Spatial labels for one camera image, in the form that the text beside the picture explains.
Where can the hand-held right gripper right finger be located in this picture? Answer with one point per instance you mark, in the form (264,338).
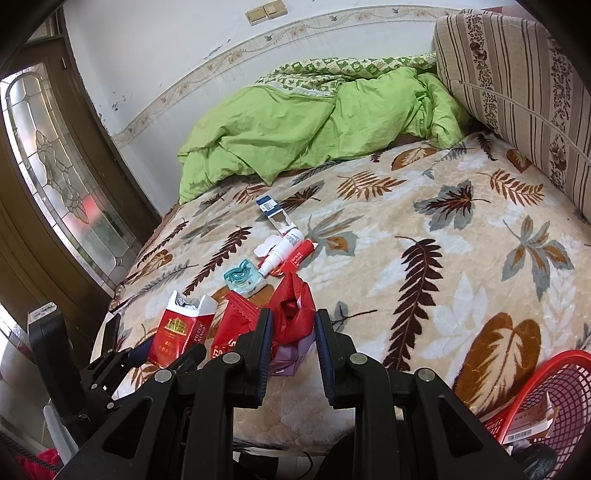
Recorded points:
(322,360)

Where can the red sachet packet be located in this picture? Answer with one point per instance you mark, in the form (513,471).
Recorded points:
(231,323)

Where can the black plastic bag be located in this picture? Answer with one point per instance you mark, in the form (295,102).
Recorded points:
(535,464)

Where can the purple packet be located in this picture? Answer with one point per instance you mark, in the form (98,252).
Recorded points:
(291,359)

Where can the red plastic basket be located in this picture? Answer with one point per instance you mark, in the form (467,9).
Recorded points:
(568,369)

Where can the leaf print blanket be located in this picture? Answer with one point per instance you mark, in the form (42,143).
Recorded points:
(415,240)

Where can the red tube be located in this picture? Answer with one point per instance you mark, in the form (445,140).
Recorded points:
(302,254)

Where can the green quilt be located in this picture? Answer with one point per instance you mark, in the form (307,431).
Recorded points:
(300,124)

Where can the striped brown cushion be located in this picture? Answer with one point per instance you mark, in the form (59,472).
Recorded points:
(521,92)

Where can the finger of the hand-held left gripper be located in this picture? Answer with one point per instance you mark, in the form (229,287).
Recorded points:
(110,334)
(134,355)

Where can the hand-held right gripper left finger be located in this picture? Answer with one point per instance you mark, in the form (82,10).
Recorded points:
(268,355)

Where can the teal snack packet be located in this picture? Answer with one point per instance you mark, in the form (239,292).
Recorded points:
(242,275)

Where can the white spray bottle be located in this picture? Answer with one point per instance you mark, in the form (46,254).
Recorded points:
(281,251)

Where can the torn white paper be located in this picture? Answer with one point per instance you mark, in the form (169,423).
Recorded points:
(264,249)

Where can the blue and white carton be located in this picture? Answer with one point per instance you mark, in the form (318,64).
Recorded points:
(272,210)

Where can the red cigarette pack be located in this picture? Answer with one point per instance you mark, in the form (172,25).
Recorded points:
(173,332)

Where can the white and orange box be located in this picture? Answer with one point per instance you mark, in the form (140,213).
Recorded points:
(531,424)

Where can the beige light switch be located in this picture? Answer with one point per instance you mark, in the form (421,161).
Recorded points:
(266,11)

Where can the dark wooden door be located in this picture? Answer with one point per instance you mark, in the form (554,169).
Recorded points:
(27,221)

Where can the red plastic bag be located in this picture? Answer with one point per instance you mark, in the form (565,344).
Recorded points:
(295,314)

